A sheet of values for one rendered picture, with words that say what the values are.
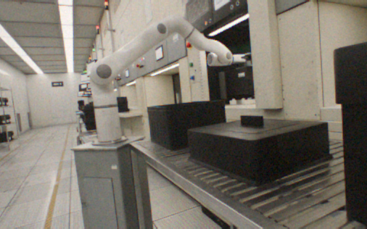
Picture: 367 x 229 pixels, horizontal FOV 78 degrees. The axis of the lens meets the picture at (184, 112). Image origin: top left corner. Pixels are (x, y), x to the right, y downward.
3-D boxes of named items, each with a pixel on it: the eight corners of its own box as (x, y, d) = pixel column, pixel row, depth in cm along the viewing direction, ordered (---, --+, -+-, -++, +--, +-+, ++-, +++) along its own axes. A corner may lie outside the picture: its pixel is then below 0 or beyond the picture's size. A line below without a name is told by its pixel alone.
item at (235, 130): (186, 160, 73) (183, 119, 72) (253, 143, 87) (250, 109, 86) (256, 188, 47) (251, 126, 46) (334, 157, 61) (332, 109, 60)
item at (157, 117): (198, 132, 124) (195, 101, 123) (229, 138, 99) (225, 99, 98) (149, 140, 113) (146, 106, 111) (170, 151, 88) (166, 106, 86)
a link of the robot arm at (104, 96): (94, 109, 113) (88, 61, 112) (92, 108, 130) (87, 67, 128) (119, 106, 119) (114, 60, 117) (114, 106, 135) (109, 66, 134)
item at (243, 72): (228, 101, 170) (225, 58, 168) (249, 98, 179) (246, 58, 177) (251, 99, 149) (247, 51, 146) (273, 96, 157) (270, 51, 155)
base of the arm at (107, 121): (83, 146, 117) (78, 110, 116) (106, 138, 135) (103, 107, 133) (114, 145, 111) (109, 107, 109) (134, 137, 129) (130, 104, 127)
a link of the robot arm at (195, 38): (201, 20, 132) (236, 53, 144) (188, 29, 147) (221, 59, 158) (194, 32, 130) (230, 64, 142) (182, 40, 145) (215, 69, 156)
